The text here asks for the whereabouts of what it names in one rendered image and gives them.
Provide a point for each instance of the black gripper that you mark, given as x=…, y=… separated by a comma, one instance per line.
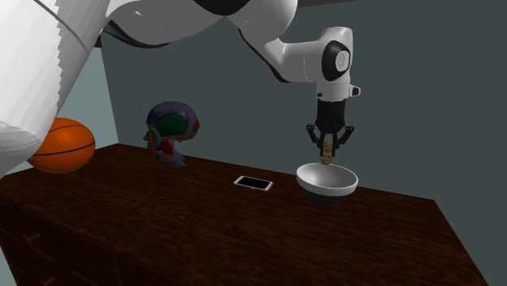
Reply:
x=330, y=115

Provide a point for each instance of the small tan block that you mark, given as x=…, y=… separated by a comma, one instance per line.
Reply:
x=327, y=154

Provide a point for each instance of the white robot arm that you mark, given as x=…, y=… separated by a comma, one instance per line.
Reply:
x=166, y=19

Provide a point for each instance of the white bowl with dark base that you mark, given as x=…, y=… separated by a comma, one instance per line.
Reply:
x=327, y=183

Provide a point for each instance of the white smartphone with black screen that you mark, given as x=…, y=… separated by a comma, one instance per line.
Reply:
x=253, y=183

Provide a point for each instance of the dark wooden chest of drawers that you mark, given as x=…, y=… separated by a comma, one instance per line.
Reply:
x=221, y=233

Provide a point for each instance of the multicoloured anatomical head model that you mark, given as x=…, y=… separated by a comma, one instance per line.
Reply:
x=171, y=132

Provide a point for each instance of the orange basketball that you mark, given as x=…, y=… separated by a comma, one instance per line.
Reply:
x=63, y=145

